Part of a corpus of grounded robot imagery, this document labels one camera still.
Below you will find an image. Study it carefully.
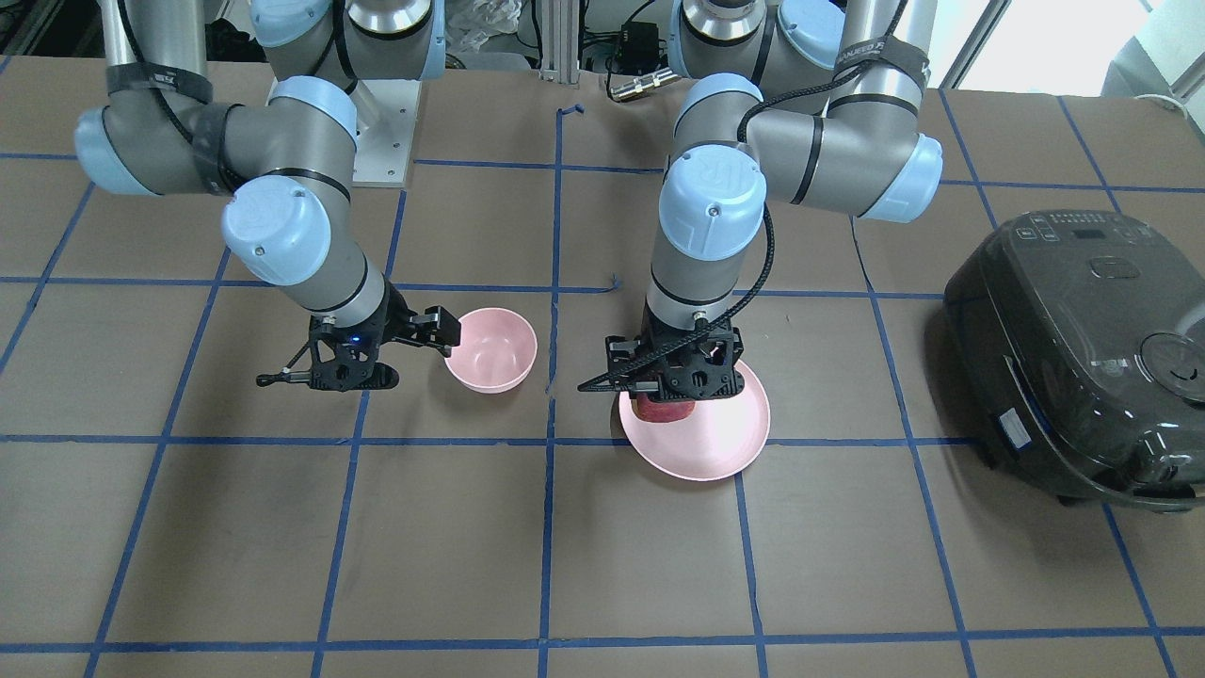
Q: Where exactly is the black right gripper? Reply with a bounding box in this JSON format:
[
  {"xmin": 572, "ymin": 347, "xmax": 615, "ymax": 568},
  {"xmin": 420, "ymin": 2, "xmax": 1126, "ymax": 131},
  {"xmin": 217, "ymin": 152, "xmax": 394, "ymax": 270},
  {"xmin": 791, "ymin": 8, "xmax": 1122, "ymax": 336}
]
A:
[{"xmin": 306, "ymin": 285, "xmax": 463, "ymax": 393}]

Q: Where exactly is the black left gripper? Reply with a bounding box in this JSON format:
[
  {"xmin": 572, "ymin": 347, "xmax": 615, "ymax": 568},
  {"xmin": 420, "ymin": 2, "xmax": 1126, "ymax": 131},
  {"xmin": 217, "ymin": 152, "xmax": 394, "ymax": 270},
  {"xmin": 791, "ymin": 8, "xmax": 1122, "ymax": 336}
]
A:
[{"xmin": 603, "ymin": 316, "xmax": 746, "ymax": 402}]

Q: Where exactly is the red apple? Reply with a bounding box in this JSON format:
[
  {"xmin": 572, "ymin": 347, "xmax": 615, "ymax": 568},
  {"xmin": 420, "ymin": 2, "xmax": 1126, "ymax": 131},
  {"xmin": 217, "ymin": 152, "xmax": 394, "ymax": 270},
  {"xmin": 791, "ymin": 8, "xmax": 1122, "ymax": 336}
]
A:
[{"xmin": 631, "ymin": 393, "xmax": 696, "ymax": 424}]

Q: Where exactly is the pink bowl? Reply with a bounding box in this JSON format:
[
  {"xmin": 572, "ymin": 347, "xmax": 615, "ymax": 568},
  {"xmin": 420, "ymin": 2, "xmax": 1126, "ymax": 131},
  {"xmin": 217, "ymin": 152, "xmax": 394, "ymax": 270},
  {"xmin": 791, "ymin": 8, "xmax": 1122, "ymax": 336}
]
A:
[{"xmin": 443, "ymin": 306, "xmax": 537, "ymax": 394}]

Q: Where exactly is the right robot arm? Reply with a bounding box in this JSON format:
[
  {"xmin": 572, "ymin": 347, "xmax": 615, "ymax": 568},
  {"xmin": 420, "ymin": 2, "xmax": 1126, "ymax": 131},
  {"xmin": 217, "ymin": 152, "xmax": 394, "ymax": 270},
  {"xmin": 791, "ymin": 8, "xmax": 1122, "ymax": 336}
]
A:
[{"xmin": 74, "ymin": 1, "xmax": 462, "ymax": 393}]

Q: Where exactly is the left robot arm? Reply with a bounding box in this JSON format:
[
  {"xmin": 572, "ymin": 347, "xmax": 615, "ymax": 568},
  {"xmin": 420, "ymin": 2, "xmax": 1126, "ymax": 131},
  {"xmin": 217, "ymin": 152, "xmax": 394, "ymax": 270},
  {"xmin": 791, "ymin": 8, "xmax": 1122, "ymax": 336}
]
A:
[{"xmin": 578, "ymin": 1, "xmax": 944, "ymax": 403}]

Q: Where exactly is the pink plate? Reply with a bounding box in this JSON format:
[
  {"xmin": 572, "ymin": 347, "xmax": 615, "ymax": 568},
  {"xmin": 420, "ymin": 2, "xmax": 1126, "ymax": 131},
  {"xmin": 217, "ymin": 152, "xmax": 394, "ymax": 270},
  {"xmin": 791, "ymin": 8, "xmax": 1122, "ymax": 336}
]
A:
[{"xmin": 617, "ymin": 361, "xmax": 771, "ymax": 481}]

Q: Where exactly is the dark grey rice cooker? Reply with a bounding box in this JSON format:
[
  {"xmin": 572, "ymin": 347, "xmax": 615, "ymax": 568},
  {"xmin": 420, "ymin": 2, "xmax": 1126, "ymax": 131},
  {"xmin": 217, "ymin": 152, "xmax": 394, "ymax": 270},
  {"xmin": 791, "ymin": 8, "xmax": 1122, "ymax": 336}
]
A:
[{"xmin": 944, "ymin": 210, "xmax": 1204, "ymax": 512}]

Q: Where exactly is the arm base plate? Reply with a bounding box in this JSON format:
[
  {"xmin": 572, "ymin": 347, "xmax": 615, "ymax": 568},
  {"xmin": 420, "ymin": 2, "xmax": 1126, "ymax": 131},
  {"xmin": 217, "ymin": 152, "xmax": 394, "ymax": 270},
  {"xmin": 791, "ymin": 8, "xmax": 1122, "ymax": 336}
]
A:
[{"xmin": 268, "ymin": 77, "xmax": 419, "ymax": 188}]

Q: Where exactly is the aluminium frame post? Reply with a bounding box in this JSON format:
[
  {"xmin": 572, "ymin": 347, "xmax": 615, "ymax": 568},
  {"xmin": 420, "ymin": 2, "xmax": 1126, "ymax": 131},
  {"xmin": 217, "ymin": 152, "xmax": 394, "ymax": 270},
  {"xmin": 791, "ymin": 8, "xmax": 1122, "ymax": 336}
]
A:
[{"xmin": 534, "ymin": 1, "xmax": 584, "ymax": 89}]

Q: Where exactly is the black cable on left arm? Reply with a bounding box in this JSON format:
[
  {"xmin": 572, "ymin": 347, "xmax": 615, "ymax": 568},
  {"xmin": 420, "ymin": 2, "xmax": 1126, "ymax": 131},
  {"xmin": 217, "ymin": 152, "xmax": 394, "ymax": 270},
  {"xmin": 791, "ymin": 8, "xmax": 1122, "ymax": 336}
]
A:
[{"xmin": 576, "ymin": 75, "xmax": 905, "ymax": 393}]

